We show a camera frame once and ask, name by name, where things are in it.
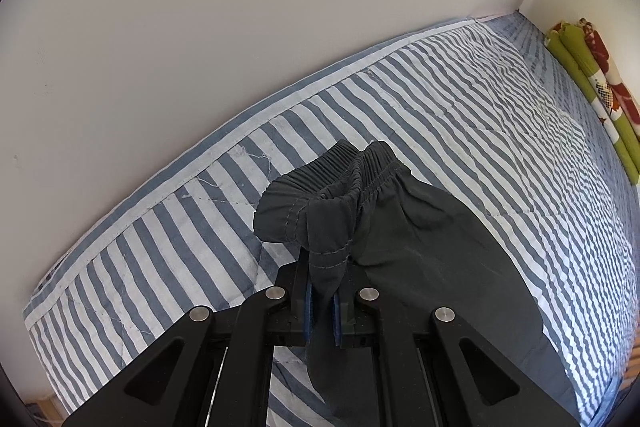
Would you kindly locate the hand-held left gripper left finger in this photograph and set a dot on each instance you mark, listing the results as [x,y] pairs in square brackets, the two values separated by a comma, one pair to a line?
[306,307]

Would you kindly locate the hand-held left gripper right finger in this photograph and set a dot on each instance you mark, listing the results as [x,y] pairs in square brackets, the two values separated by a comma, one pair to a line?
[337,317]

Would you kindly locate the blue white striped bed blanket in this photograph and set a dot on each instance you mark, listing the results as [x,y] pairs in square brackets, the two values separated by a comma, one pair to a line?
[450,107]

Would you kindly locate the dark grey pants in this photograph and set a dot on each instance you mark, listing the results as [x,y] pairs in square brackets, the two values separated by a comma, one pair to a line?
[425,247]

